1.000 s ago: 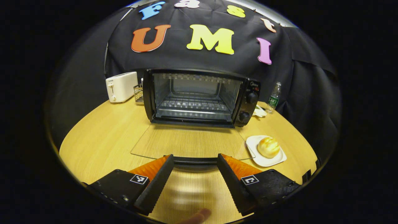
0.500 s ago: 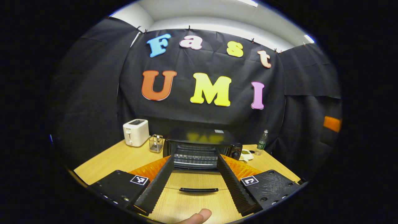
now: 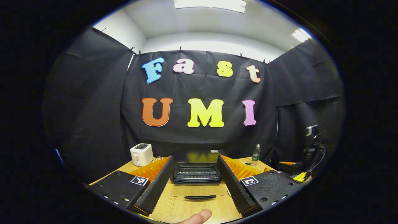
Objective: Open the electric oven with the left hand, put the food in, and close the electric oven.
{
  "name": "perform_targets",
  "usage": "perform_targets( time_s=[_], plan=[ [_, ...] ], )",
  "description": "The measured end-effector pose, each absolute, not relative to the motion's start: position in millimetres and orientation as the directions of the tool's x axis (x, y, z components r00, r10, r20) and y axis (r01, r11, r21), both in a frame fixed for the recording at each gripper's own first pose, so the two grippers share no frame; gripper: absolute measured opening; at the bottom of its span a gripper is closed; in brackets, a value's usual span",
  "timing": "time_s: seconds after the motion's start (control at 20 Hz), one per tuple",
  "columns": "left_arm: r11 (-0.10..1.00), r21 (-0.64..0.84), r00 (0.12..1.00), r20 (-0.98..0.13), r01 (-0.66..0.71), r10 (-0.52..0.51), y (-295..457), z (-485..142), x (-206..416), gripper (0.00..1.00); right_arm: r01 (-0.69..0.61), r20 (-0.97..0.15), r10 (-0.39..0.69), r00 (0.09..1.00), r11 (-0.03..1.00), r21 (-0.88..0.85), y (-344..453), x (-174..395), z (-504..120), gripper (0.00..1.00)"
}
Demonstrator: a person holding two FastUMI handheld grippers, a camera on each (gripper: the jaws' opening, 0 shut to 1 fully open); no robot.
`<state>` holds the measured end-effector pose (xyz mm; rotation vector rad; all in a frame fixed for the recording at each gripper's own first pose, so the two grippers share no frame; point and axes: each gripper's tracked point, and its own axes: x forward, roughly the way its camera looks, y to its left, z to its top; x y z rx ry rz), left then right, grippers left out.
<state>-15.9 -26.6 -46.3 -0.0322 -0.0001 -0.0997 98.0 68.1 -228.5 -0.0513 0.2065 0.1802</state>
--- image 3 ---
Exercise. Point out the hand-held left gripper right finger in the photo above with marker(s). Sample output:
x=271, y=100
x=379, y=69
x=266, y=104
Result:
x=233, y=183

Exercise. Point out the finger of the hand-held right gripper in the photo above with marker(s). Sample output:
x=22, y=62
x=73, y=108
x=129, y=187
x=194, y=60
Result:
x=289, y=168

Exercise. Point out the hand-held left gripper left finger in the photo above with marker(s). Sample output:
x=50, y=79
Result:
x=157, y=185

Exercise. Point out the black electric oven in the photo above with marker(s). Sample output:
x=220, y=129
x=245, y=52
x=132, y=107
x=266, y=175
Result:
x=196, y=174

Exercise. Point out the white toaster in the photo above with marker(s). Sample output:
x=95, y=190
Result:
x=141, y=154

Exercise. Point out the clear plastic water bottle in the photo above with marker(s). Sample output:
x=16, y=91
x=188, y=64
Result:
x=256, y=155

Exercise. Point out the black backdrop cloth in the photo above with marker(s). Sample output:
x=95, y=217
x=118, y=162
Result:
x=87, y=102

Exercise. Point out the small ceiling light panel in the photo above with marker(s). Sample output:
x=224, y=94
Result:
x=300, y=35

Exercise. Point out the large ceiling light panel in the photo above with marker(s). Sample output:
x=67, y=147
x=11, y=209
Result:
x=210, y=4

